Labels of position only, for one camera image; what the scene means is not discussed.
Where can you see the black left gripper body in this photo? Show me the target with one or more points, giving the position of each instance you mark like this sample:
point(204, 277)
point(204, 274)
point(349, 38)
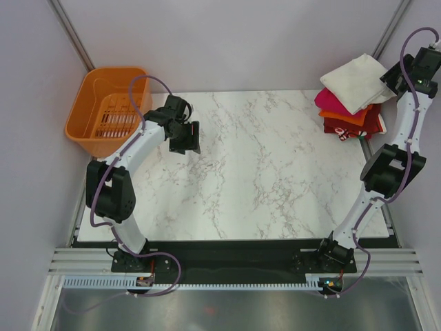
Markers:
point(182, 141)

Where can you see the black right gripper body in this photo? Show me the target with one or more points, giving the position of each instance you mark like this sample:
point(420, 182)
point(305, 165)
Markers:
point(393, 77)

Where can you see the cream white t shirt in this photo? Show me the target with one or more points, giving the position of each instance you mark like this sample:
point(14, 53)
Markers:
point(357, 83)

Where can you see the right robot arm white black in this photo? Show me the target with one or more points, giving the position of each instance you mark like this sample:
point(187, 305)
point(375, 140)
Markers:
point(395, 165)

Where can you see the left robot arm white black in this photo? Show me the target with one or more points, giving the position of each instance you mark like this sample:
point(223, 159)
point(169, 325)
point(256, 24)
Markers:
point(110, 193)

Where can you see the orange plastic basket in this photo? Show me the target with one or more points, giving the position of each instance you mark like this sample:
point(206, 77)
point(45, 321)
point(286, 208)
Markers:
point(103, 117)

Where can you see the red printed folded t shirt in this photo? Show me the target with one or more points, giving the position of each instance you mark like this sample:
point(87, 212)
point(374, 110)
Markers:
point(346, 134)

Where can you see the dark red folded t shirt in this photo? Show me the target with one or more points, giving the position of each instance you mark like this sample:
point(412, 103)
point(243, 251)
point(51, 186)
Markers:
point(373, 122)

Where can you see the orange folded t shirt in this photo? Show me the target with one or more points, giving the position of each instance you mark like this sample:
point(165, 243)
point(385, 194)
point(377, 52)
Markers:
point(357, 119)

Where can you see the magenta folded t shirt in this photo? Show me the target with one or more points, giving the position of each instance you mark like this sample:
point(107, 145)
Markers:
point(326, 100)

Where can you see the right aluminium frame post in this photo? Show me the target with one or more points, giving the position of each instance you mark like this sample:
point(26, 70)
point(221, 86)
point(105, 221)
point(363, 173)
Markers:
point(391, 28)

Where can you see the aluminium frame post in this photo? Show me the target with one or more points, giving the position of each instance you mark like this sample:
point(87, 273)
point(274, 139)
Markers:
point(391, 28)
point(65, 22)

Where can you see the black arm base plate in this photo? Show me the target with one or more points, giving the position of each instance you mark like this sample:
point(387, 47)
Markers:
point(232, 262)

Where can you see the left aluminium frame post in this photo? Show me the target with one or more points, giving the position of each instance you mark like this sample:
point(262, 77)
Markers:
point(65, 22)

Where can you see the white slotted cable duct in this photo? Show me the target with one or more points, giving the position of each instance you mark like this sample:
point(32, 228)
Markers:
point(124, 282)

